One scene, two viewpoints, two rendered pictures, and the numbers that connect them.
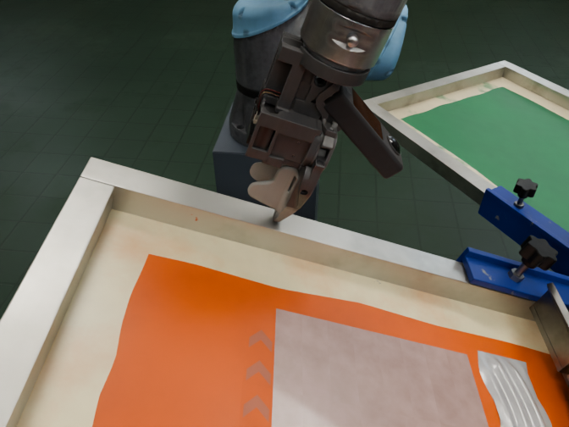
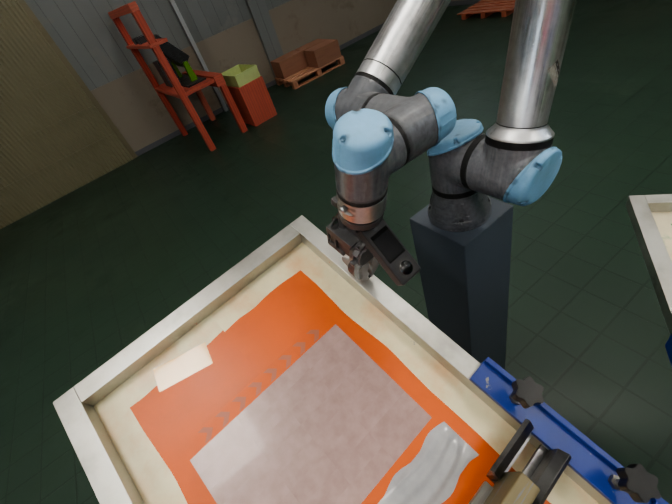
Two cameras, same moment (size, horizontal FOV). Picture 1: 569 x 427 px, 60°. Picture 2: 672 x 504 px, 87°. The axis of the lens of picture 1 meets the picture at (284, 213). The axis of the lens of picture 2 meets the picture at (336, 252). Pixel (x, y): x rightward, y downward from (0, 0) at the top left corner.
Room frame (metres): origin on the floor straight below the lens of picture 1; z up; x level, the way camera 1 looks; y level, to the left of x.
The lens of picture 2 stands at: (0.17, -0.42, 1.80)
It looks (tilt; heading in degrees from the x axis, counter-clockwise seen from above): 40 degrees down; 62
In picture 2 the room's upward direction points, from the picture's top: 22 degrees counter-clockwise
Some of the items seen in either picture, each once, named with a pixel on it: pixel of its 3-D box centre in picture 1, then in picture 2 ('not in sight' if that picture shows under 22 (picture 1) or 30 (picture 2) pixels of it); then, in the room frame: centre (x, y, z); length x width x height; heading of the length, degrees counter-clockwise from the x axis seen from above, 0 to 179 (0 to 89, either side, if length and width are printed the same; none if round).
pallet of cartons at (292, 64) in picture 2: not in sight; (307, 62); (4.20, 5.49, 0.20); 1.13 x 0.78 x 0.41; 173
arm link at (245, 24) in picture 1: (273, 36); (457, 155); (0.78, 0.02, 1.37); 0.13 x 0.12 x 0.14; 85
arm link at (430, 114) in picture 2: not in sight; (406, 124); (0.54, -0.07, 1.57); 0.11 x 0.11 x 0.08; 85
